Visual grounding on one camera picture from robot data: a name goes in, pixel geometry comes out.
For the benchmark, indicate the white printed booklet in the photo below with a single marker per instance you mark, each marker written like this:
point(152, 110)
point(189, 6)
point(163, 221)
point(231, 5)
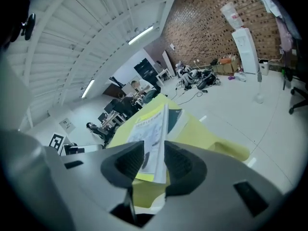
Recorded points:
point(154, 133)

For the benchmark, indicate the white leaning board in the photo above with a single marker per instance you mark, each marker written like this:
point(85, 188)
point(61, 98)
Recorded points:
point(168, 62)

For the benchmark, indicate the small white table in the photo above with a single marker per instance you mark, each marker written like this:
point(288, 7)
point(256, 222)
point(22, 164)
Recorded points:
point(164, 76)

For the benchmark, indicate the white water dispenser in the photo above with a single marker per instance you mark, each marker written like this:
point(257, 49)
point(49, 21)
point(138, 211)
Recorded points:
point(245, 52)

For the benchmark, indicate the white wall sign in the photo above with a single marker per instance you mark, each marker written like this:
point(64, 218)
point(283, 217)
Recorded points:
point(67, 126)

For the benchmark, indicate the cardboard boxes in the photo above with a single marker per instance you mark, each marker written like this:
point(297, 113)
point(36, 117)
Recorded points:
point(226, 65)

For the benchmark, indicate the white waste bin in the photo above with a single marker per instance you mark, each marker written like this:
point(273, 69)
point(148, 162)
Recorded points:
point(264, 67)

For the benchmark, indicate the water dispenser bottle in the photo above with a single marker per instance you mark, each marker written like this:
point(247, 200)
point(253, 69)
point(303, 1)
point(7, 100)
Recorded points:
point(232, 14)

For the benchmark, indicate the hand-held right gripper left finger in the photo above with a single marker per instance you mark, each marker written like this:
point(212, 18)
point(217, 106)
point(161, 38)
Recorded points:
point(96, 177)

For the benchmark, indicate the long ceiling lamp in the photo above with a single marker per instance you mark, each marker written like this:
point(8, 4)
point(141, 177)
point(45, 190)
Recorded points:
point(87, 88)
point(140, 35)

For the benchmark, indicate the hanging clothes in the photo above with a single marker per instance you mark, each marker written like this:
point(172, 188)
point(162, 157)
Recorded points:
point(281, 20)

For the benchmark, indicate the black cabinet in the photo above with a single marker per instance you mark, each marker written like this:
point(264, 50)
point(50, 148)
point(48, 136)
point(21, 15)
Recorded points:
point(144, 68)

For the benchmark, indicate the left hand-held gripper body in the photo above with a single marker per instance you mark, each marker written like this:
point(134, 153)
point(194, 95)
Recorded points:
point(57, 142)

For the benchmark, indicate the black office chair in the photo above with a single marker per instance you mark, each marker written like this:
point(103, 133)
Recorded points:
point(299, 97)

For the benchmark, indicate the paper note on wall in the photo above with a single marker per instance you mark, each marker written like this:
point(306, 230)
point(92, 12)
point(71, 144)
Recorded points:
point(172, 46)

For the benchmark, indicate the pile of robot parts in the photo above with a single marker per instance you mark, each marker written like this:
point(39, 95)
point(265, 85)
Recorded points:
point(192, 77)

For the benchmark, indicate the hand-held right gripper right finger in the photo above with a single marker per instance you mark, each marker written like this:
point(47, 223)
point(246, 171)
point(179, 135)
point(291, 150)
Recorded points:
point(211, 189)

